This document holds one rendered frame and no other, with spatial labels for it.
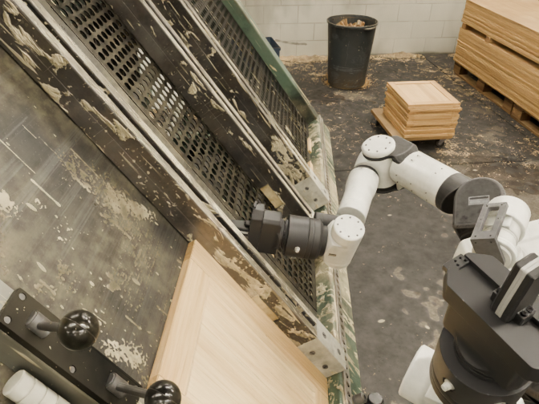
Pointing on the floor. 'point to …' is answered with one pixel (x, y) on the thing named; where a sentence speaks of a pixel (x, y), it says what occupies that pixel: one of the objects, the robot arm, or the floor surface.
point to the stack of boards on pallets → (502, 54)
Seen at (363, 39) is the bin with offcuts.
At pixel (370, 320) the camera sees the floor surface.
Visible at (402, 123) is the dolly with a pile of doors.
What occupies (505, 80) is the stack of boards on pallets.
